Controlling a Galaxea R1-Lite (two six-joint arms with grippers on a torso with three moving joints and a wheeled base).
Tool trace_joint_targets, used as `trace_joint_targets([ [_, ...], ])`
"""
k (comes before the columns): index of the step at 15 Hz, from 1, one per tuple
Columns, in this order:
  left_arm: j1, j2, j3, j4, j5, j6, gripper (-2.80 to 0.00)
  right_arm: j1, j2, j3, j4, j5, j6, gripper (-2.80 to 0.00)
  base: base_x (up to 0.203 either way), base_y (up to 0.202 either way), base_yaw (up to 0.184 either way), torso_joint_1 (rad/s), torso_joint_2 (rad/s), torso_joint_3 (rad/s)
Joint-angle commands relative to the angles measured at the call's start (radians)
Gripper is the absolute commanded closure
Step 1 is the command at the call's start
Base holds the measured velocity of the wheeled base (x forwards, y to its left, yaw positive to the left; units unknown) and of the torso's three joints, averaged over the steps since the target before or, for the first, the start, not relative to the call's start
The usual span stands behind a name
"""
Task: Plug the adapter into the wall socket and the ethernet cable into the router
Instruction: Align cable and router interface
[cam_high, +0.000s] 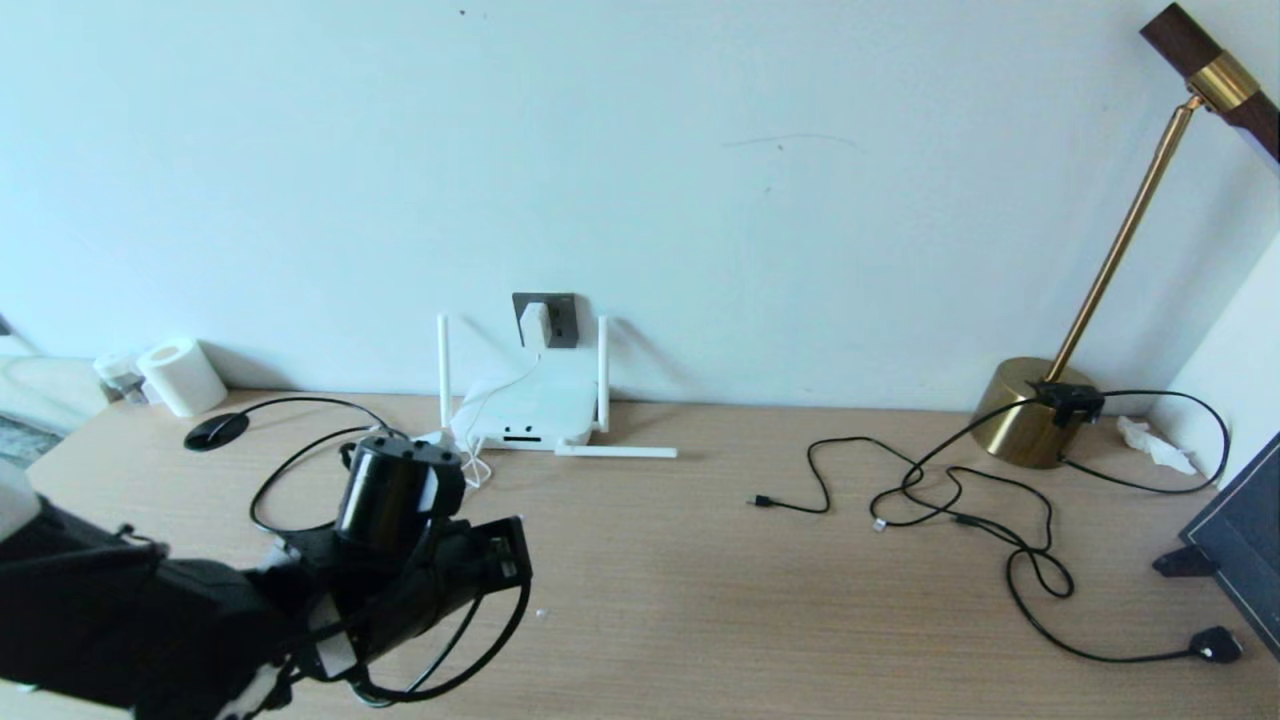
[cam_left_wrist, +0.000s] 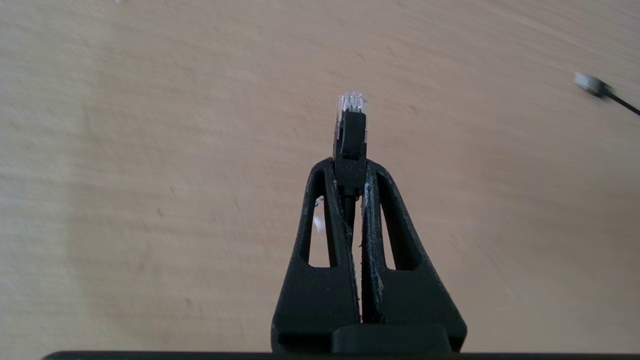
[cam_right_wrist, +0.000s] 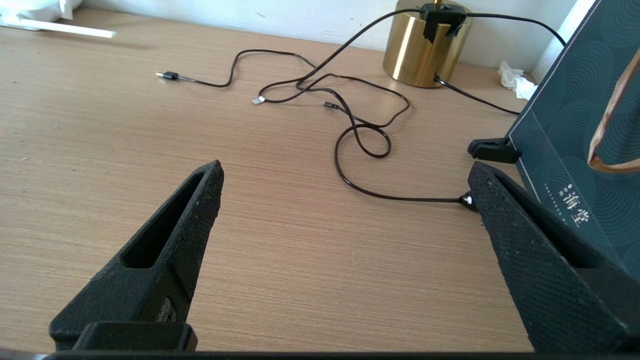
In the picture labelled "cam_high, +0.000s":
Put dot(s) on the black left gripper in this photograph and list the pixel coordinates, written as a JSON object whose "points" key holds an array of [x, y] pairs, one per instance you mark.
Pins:
{"points": [[480, 570]]}

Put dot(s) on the white power adapter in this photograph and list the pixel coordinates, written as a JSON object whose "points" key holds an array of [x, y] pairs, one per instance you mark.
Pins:
{"points": [[535, 325]]}

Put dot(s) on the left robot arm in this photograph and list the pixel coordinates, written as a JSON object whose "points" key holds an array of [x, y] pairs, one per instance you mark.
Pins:
{"points": [[100, 620]]}

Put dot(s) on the white router with antennas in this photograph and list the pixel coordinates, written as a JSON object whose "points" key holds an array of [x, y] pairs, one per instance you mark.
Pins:
{"points": [[545, 405]]}

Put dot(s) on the black round desk grommet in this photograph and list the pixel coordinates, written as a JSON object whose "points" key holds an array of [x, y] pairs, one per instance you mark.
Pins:
{"points": [[215, 431]]}

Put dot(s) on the white paper roll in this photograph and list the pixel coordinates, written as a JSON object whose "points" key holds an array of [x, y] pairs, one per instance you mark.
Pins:
{"points": [[183, 377]]}

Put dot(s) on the brass desk lamp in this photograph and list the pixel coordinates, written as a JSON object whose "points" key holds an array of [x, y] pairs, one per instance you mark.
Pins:
{"points": [[1022, 420]]}

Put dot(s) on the crumpled white tissue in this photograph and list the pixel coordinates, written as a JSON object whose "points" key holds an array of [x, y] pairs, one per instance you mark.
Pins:
{"points": [[1152, 445]]}

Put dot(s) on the grey wall socket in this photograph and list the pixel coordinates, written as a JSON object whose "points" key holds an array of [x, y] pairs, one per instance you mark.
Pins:
{"points": [[566, 320]]}

